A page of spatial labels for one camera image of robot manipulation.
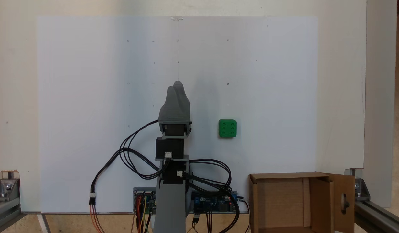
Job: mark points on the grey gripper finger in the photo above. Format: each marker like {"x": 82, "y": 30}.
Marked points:
{"x": 182, "y": 102}
{"x": 168, "y": 102}

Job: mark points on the green die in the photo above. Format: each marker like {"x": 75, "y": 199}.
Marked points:
{"x": 227, "y": 128}

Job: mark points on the grey printed robot arm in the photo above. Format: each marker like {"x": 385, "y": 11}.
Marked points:
{"x": 170, "y": 200}

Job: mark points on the blue circuit board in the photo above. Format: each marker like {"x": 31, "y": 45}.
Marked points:
{"x": 212, "y": 202}

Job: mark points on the open cardboard box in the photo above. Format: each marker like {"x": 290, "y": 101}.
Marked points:
{"x": 280, "y": 200}

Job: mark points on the metal corner bracket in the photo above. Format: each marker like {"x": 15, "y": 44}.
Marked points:
{"x": 359, "y": 187}
{"x": 5, "y": 187}

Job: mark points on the aluminium frame post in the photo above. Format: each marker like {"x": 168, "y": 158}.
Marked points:
{"x": 377, "y": 216}
{"x": 4, "y": 210}

